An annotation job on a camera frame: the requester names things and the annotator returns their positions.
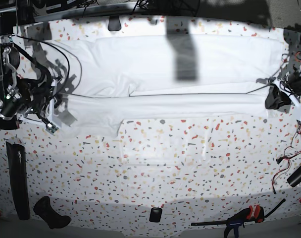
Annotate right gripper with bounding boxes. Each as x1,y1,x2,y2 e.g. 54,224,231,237
19,79,62,128

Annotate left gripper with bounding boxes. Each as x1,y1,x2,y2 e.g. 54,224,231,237
265,78,301,121

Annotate white T-shirt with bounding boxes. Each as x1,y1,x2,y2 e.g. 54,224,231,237
56,35,284,136

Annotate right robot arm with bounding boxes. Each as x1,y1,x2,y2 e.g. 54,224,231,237
0,9,61,134

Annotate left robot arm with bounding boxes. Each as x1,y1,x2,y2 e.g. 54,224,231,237
265,51,301,122

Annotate black flat box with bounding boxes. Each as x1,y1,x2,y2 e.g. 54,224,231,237
0,116,19,130

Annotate long black pouch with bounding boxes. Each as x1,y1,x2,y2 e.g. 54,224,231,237
6,142,30,221

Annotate black cylinder flashlight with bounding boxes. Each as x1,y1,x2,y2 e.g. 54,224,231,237
287,165,301,187

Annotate black game controller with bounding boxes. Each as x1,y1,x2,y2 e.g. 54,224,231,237
33,196,71,229

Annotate thin black rod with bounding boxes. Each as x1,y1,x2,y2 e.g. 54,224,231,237
265,198,286,218

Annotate black clip at table edge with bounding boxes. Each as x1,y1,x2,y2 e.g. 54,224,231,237
108,15,121,32

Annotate black orange bar clamp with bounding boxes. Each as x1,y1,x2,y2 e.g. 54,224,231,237
191,204,265,238

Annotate small black case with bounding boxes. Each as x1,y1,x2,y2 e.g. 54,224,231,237
149,207,162,223

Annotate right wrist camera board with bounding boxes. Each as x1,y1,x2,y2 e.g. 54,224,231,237
46,123,58,135

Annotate red black wire bundle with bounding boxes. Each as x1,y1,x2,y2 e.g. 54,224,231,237
271,114,301,195

